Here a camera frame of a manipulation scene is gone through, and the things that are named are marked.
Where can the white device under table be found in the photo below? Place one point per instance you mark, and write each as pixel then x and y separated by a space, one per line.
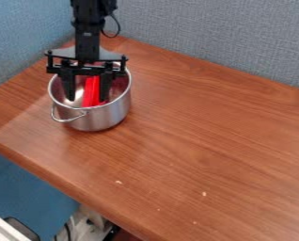
pixel 13 230

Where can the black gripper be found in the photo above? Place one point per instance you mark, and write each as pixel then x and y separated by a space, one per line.
pixel 72 61

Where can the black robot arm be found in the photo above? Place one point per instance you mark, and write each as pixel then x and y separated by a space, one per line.
pixel 93 20

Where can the stainless steel pot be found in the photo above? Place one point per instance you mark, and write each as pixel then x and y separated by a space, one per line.
pixel 92 118

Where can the red plastic block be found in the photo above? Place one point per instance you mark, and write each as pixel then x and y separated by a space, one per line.
pixel 91 95

